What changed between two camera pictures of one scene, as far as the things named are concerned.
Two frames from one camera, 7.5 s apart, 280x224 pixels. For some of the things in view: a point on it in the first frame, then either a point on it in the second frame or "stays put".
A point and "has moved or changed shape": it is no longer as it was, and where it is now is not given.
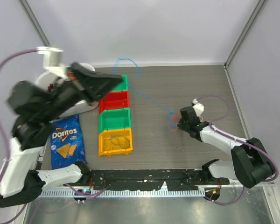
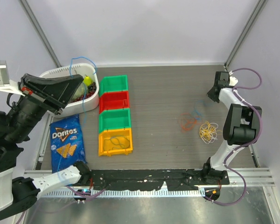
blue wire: [131, 88] to [95, 67]
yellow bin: [115, 142] stays put
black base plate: [194, 179] stays put
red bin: [115, 100] stays put
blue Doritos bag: [66, 143] stays put
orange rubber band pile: [175, 119] has moved or changed shape
